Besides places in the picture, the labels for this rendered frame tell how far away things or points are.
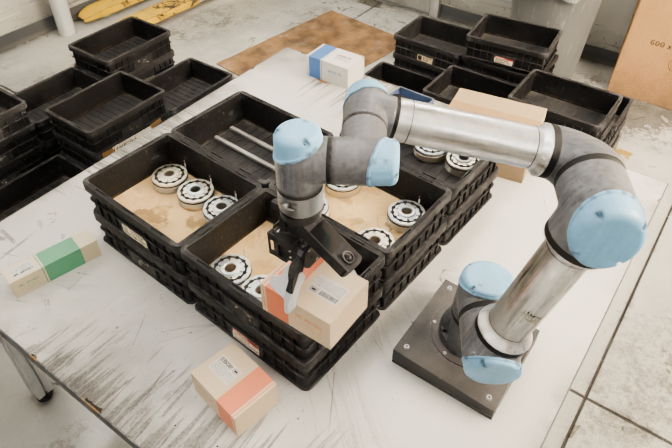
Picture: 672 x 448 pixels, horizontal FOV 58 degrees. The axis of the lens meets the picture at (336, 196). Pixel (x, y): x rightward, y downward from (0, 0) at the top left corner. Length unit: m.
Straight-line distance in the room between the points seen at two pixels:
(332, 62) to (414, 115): 1.46
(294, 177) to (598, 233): 0.47
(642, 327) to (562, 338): 1.10
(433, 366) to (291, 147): 0.76
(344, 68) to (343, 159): 1.52
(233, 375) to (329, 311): 0.42
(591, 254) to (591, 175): 0.12
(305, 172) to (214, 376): 0.67
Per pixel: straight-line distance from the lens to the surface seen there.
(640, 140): 3.75
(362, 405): 1.48
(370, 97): 1.02
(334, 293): 1.12
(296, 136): 0.91
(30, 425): 2.48
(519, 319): 1.20
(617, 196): 1.02
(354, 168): 0.91
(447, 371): 1.49
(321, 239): 1.01
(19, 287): 1.83
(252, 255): 1.59
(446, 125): 1.03
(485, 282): 1.36
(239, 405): 1.40
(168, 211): 1.76
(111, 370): 1.61
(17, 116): 2.89
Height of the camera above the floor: 1.98
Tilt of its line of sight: 41 degrees down
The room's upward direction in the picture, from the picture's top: straight up
